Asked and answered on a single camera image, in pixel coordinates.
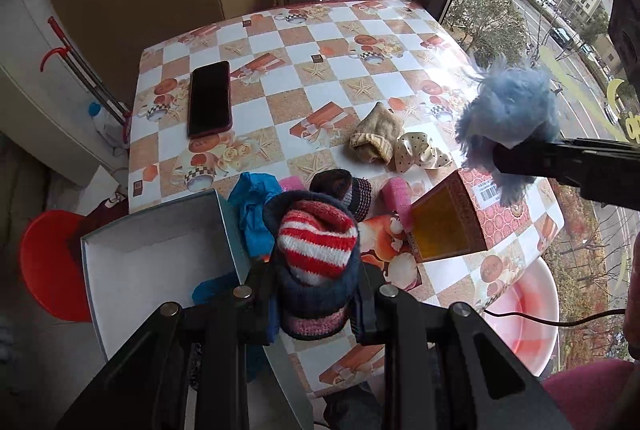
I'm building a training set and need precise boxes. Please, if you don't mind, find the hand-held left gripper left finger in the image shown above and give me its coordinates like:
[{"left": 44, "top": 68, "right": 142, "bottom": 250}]
[{"left": 55, "top": 257, "right": 282, "bottom": 430}]

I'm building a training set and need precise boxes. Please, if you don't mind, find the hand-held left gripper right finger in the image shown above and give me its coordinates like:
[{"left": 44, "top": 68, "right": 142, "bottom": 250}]
[{"left": 349, "top": 261, "right": 576, "bottom": 430}]

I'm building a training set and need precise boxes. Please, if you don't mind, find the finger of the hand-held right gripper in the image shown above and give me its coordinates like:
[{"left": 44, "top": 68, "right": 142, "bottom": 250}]
[{"left": 492, "top": 137, "right": 640, "bottom": 212}]

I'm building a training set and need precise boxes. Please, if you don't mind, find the blue cloth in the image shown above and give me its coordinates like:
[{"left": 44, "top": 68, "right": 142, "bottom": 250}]
[
  {"left": 191, "top": 271, "right": 247, "bottom": 306},
  {"left": 229, "top": 171, "right": 282, "bottom": 257}
]

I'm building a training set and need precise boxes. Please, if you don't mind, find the blue fluffy plush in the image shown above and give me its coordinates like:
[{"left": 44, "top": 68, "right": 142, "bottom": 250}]
[{"left": 454, "top": 53, "right": 562, "bottom": 206}]

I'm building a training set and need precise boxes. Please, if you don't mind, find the white cardboard box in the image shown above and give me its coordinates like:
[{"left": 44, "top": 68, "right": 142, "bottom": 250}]
[{"left": 80, "top": 189, "right": 321, "bottom": 430}]

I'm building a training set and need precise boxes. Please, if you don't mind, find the polka dot satin scrunchie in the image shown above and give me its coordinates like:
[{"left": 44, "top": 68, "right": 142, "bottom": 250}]
[{"left": 392, "top": 131, "right": 453, "bottom": 173}]

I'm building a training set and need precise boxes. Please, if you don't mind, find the beige knit sock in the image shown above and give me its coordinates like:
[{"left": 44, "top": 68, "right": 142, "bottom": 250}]
[{"left": 349, "top": 102, "right": 405, "bottom": 165}]

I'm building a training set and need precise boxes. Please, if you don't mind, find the pink cloth item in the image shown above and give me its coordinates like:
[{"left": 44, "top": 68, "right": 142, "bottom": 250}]
[{"left": 379, "top": 177, "right": 415, "bottom": 231}]

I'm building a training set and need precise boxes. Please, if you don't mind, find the patterned carton box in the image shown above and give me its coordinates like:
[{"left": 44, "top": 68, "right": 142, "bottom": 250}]
[{"left": 410, "top": 167, "right": 528, "bottom": 264}]

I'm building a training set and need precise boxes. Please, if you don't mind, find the dark red cloth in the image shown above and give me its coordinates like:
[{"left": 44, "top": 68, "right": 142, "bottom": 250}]
[{"left": 75, "top": 197, "right": 130, "bottom": 232}]

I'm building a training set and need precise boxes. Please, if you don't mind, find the red plastic stool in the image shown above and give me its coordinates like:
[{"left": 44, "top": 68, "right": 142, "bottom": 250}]
[{"left": 20, "top": 210, "right": 94, "bottom": 323}]

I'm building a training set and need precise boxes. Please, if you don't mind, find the black smartphone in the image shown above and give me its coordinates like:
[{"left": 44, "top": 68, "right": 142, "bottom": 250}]
[{"left": 187, "top": 60, "right": 234, "bottom": 139}]

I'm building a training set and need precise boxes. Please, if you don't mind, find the person's maroon clothing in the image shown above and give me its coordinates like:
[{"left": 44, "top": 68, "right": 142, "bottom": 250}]
[{"left": 542, "top": 359, "right": 640, "bottom": 430}]

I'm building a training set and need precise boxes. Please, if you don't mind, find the blue capped plastic bottle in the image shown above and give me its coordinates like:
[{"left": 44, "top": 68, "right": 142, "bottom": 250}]
[{"left": 89, "top": 103, "right": 126, "bottom": 147}]

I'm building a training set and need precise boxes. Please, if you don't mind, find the checkered printed tablecloth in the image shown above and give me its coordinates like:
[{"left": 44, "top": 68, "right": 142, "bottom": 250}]
[{"left": 127, "top": 0, "right": 566, "bottom": 401}]

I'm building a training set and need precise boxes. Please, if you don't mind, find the white cabinet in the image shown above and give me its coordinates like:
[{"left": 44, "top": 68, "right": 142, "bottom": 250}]
[{"left": 0, "top": 0, "right": 132, "bottom": 186}]

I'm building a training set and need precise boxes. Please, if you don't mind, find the black cable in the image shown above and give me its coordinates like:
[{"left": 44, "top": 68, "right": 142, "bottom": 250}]
[{"left": 482, "top": 307, "right": 626, "bottom": 327}]

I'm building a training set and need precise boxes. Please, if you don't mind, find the red handled mop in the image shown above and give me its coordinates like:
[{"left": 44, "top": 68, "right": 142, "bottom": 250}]
[{"left": 40, "top": 16, "right": 132, "bottom": 127}]

